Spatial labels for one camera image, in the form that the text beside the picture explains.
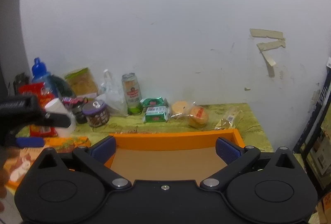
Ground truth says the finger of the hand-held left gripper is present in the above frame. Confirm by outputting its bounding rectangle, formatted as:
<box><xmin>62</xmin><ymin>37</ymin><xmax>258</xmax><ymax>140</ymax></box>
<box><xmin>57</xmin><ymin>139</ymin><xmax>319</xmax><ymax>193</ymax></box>
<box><xmin>4</xmin><ymin>137</ymin><xmax>45</xmax><ymax>148</ymax></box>
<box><xmin>45</xmin><ymin>111</ymin><xmax>72</xmax><ymax>128</ymax></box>

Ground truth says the brown jar purple lid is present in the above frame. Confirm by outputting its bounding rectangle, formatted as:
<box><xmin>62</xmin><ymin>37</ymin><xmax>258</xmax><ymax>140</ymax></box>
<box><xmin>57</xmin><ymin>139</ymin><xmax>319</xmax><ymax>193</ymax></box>
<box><xmin>82</xmin><ymin>100</ymin><xmax>110</xmax><ymax>128</ymax></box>

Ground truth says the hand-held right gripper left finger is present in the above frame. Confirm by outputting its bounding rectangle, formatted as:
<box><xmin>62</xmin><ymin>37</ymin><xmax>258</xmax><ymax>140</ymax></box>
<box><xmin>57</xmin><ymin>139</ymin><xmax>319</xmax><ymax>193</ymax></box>
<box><xmin>38</xmin><ymin>135</ymin><xmax>131</xmax><ymax>190</ymax></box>

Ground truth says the dark blue printed board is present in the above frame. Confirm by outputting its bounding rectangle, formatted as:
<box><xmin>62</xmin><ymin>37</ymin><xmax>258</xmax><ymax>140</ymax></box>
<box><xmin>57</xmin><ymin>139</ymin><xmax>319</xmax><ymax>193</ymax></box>
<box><xmin>293</xmin><ymin>57</ymin><xmax>331</xmax><ymax>155</ymax></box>

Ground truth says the clear cracker packet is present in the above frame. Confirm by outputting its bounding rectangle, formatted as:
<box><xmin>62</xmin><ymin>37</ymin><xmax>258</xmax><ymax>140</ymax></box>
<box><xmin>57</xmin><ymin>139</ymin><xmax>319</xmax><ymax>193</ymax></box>
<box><xmin>215</xmin><ymin>107</ymin><xmax>243</xmax><ymax>130</ymax></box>

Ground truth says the cardboard box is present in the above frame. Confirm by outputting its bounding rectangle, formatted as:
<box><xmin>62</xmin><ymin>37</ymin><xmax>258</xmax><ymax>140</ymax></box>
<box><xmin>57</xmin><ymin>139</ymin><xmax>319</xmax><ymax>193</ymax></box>
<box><xmin>309</xmin><ymin>126</ymin><xmax>331</xmax><ymax>178</ymax></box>

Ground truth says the person's left hand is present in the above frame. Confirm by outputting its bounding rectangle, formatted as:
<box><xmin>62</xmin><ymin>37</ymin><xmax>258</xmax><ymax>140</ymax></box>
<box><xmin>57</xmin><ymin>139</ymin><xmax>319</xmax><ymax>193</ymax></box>
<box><xmin>0</xmin><ymin>168</ymin><xmax>9</xmax><ymax>211</ymax></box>

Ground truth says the yellow-green snack bag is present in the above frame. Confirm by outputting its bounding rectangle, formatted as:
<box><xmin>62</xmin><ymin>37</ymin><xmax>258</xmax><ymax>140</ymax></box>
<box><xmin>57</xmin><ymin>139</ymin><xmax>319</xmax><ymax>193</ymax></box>
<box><xmin>64</xmin><ymin>67</ymin><xmax>99</xmax><ymax>96</ymax></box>

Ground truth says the small black jar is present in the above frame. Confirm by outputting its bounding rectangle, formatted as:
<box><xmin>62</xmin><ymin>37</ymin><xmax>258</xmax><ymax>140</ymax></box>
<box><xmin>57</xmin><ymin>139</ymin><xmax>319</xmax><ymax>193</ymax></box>
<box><xmin>71</xmin><ymin>103</ymin><xmax>88</xmax><ymax>124</ymax></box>

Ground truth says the red snack packet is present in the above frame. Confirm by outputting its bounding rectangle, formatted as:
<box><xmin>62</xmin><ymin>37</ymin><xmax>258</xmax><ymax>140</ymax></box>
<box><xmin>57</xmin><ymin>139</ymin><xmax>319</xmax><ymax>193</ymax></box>
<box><xmin>18</xmin><ymin>83</ymin><xmax>59</xmax><ymax>137</ymax></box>

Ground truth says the black device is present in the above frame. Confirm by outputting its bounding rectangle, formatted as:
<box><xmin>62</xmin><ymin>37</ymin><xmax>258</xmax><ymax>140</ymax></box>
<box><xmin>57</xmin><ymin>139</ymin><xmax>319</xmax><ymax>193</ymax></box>
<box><xmin>13</xmin><ymin>73</ymin><xmax>30</xmax><ymax>95</ymax></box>

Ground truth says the white plastic bag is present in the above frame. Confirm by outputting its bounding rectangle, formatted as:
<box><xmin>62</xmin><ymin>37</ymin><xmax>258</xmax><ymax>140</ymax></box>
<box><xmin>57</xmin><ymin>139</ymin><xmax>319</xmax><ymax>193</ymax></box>
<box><xmin>96</xmin><ymin>69</ymin><xmax>129</xmax><ymax>117</ymax></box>

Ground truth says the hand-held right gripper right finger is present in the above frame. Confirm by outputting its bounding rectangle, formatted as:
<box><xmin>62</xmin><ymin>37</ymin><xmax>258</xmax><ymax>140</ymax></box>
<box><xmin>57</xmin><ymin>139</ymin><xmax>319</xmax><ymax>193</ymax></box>
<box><xmin>200</xmin><ymin>137</ymin><xmax>294</xmax><ymax>191</ymax></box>

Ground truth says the round pastry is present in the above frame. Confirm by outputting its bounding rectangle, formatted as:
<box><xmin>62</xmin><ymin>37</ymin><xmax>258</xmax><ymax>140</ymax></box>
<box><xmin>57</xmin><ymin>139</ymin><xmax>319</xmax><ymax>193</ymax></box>
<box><xmin>171</xmin><ymin>101</ymin><xmax>195</xmax><ymax>120</ymax></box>
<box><xmin>187</xmin><ymin>105</ymin><xmax>209</xmax><ymax>128</ymax></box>

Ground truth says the white cup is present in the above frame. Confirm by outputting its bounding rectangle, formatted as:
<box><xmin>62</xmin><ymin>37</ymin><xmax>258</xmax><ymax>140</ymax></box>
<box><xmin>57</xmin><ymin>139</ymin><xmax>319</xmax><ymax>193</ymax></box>
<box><xmin>44</xmin><ymin>98</ymin><xmax>77</xmax><ymax>137</ymax></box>

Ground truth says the black frame shelf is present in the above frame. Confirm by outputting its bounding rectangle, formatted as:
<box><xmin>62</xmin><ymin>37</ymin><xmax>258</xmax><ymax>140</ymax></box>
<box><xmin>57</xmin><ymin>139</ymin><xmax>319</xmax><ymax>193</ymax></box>
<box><xmin>300</xmin><ymin>110</ymin><xmax>331</xmax><ymax>191</ymax></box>

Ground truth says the orange printed box lid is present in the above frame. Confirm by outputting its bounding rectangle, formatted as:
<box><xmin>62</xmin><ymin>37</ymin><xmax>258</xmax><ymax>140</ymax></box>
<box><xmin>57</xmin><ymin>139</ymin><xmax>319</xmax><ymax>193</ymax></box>
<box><xmin>6</xmin><ymin>136</ymin><xmax>91</xmax><ymax>187</ymax></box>

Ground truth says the beige tape strip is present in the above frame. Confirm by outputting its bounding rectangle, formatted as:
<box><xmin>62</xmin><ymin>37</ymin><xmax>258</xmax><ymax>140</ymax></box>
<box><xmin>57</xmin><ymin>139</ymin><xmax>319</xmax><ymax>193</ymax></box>
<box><xmin>249</xmin><ymin>29</ymin><xmax>285</xmax><ymax>41</ymax></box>
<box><xmin>260</xmin><ymin>50</ymin><xmax>276</xmax><ymax>78</ymax></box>
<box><xmin>257</xmin><ymin>40</ymin><xmax>286</xmax><ymax>52</ymax></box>

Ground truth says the blue water bottle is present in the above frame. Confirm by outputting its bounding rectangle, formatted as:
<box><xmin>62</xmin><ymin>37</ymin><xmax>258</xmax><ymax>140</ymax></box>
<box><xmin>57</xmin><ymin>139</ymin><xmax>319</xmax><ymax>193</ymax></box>
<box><xmin>31</xmin><ymin>58</ymin><xmax>59</xmax><ymax>100</ymax></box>

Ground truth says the green beer can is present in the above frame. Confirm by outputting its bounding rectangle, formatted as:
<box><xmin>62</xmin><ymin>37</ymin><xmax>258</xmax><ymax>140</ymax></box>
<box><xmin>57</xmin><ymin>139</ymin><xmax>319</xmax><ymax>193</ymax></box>
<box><xmin>121</xmin><ymin>73</ymin><xmax>143</xmax><ymax>115</ymax></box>

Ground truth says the pink labelled small bottle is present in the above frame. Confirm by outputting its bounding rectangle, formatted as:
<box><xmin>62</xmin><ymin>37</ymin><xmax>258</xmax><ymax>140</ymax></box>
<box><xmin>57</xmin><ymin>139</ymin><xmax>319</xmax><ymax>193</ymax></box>
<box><xmin>61</xmin><ymin>97</ymin><xmax>88</xmax><ymax>105</ymax></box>

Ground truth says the green biscuit packet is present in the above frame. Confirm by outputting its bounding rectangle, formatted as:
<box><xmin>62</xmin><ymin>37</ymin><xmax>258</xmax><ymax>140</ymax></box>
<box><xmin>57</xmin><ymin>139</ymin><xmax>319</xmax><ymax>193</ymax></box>
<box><xmin>140</xmin><ymin>97</ymin><xmax>168</xmax><ymax>109</ymax></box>
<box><xmin>143</xmin><ymin>106</ymin><xmax>170</xmax><ymax>123</ymax></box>

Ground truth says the dark green bag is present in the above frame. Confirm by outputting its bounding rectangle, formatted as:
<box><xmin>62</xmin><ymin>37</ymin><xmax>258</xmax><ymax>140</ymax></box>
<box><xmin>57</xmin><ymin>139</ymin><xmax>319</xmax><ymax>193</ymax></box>
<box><xmin>50</xmin><ymin>74</ymin><xmax>77</xmax><ymax>99</ymax></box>

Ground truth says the orange cardboard box tray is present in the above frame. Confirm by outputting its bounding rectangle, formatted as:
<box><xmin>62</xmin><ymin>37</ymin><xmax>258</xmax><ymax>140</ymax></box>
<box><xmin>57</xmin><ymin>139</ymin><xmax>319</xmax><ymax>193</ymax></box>
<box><xmin>106</xmin><ymin>129</ymin><xmax>246</xmax><ymax>181</ymax></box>

